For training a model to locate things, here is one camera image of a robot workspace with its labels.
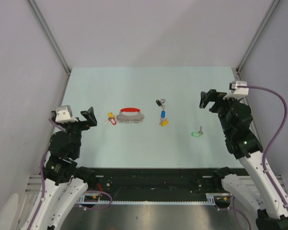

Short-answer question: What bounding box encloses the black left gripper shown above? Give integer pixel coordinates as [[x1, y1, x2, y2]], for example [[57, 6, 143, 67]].
[[51, 106, 96, 156]]

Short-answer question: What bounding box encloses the red key tag with key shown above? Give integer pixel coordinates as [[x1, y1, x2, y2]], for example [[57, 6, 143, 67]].
[[104, 112, 117, 125]]

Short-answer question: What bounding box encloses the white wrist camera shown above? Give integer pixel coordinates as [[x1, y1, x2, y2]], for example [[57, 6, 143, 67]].
[[51, 105, 78, 124], [223, 80, 249, 101]]

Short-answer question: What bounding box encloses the aluminium frame post right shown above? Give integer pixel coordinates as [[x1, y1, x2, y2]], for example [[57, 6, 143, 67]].
[[235, 0, 281, 74]]

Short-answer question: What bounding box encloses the aluminium frame post left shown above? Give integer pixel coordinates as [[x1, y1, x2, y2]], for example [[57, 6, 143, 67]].
[[25, 0, 71, 75]]

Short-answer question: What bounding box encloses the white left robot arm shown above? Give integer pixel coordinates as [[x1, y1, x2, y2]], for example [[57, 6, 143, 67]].
[[22, 105, 213, 230]]

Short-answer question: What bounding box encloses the aluminium frame post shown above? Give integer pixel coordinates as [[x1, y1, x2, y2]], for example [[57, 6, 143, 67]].
[[235, 0, 281, 74], [25, 0, 71, 75]]

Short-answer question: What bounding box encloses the yellow key tag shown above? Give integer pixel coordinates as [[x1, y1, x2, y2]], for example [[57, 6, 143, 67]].
[[160, 120, 169, 127]]

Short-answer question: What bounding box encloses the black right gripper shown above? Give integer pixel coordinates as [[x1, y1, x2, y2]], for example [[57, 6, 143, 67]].
[[199, 89, 240, 135]]

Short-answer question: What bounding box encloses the white slotted cable duct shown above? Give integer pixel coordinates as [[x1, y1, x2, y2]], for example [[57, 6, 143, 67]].
[[75, 193, 232, 209]]

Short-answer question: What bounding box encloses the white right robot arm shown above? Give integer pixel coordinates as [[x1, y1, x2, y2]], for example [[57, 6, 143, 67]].
[[201, 90, 288, 230]]

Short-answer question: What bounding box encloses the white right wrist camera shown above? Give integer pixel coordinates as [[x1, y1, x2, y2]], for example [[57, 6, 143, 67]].
[[223, 80, 249, 101]]

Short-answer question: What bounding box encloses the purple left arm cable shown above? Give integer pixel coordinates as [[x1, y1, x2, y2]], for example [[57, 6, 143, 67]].
[[26, 118, 113, 230]]

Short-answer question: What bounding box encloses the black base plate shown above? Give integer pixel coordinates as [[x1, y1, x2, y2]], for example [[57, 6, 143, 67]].
[[62, 167, 240, 201]]

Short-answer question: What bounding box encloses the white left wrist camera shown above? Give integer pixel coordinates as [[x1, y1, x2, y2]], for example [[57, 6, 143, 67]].
[[51, 105, 78, 124]]

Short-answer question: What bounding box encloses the green key tag with key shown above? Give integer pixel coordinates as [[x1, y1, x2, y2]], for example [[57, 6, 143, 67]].
[[191, 126, 203, 138]]

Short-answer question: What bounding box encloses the red handled metal keyring holder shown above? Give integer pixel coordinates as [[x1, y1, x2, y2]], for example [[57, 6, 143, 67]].
[[117, 107, 144, 124]]

